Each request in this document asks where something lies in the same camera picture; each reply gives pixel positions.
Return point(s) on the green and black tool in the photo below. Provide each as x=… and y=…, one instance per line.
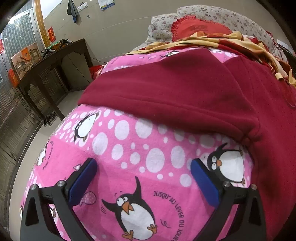
x=56, y=45

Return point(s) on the wall switch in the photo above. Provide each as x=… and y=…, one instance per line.
x=82, y=6

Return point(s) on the red paper decoration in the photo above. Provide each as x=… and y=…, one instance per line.
x=51, y=34

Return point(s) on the dark hanging cloth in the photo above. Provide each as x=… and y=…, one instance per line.
x=72, y=10

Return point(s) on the pair of shoes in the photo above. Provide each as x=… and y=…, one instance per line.
x=49, y=118

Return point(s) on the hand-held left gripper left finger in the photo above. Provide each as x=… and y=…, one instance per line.
x=81, y=183

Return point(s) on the red ruffled pillow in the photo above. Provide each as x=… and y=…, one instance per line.
x=198, y=27

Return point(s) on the printed cardboard box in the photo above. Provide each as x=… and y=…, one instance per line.
x=23, y=60

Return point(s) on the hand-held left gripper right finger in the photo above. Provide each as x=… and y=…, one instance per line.
x=205, y=183

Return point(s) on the dark wooden table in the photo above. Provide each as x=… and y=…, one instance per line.
x=46, y=69

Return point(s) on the orange red packet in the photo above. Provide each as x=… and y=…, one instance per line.
x=13, y=78

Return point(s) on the pink penguin print blanket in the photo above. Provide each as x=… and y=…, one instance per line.
x=138, y=166

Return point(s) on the metal lattice door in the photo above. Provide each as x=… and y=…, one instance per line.
x=13, y=120

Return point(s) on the yellow and red patterned cloth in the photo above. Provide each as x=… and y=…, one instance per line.
x=231, y=38

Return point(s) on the floral pillow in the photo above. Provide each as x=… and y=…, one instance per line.
x=208, y=12

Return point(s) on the wall poster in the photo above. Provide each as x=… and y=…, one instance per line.
x=106, y=4

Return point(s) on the red cloth bundle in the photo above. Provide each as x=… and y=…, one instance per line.
x=95, y=71

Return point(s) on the maroon fleece garment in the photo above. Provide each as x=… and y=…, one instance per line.
x=173, y=92

